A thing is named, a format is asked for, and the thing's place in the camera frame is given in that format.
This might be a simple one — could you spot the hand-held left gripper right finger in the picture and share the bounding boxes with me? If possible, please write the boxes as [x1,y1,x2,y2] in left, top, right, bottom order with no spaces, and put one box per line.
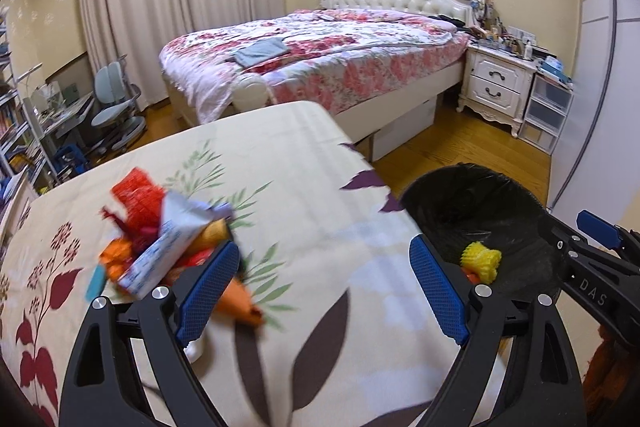
[409,234,586,427]

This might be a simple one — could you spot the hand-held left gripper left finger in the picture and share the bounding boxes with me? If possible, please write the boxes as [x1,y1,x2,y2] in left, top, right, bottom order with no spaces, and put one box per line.
[59,239,241,427]

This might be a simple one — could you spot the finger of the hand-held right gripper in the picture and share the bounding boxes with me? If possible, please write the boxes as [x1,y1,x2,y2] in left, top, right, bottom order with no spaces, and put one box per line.
[547,214,596,268]
[576,209,640,259]

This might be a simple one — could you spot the orange toy carrot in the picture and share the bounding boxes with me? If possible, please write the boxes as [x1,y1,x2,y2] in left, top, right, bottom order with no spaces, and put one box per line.
[190,217,266,327]

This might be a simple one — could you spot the white and blue packet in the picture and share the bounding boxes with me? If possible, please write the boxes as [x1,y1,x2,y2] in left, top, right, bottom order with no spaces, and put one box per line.
[117,192,236,299]

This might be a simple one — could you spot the black trash bin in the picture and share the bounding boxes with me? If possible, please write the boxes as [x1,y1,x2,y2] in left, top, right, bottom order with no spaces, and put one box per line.
[400,163,568,308]

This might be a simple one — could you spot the person's right forearm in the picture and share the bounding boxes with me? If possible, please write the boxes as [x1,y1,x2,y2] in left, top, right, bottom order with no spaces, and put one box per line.
[582,327,640,413]

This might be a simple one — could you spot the yellow foam fruit net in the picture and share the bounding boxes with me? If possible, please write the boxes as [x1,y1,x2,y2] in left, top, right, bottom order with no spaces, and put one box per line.
[460,242,502,284]

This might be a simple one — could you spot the small orange wrapper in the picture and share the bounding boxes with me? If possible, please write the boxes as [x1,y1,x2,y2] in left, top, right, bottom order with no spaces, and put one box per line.
[97,239,137,282]

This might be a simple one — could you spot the dark red ribbon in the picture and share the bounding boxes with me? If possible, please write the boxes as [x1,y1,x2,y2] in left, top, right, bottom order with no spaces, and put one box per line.
[101,206,151,250]

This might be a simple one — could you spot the light blue wrapper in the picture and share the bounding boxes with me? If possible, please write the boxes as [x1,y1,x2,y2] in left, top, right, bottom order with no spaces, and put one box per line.
[87,264,109,301]

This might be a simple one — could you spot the red foam fruit net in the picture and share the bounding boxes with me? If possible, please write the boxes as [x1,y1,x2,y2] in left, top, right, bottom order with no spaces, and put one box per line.
[110,167,167,235]

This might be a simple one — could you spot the plastic drawer unit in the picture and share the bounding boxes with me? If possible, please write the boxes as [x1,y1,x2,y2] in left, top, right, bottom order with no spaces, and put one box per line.
[517,69,573,156]

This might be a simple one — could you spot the floral printed tablecloth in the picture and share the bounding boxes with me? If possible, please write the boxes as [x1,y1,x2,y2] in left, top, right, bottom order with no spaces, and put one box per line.
[0,101,501,427]

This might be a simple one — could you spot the white under-bed box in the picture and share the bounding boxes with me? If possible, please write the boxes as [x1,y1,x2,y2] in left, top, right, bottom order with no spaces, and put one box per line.
[357,97,438,162]

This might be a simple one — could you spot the white sliding wardrobe door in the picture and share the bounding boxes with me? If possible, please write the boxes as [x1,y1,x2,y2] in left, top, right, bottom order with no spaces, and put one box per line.
[550,0,640,228]

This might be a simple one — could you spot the white nightstand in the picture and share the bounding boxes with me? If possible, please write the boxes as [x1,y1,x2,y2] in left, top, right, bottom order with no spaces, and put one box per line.
[457,43,538,138]

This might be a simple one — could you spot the blue plastic crate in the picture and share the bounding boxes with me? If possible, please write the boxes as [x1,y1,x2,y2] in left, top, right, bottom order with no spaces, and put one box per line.
[55,146,91,180]

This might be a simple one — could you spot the light blue desk chair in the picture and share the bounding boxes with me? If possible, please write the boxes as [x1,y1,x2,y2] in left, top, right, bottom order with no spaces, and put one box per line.
[90,54,148,152]

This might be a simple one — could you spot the clutter of small bottles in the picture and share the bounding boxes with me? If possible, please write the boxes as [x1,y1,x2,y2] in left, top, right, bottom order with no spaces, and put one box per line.
[470,0,551,58]

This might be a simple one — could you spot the grey study desk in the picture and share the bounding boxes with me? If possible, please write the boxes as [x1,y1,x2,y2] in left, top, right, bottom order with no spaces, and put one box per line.
[30,92,96,158]

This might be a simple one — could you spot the folded grey cloth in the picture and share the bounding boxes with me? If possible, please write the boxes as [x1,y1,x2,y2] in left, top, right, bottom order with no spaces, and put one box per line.
[227,38,292,68]

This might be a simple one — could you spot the white bookshelf with books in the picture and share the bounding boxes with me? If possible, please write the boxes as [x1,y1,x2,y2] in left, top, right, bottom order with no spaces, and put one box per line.
[0,7,51,200]

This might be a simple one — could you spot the pink floral blanket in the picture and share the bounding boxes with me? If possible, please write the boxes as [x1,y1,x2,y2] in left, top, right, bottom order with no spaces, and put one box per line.
[159,7,473,125]

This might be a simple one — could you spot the white desk lamp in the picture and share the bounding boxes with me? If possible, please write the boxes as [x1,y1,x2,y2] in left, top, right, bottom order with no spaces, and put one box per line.
[15,62,45,84]

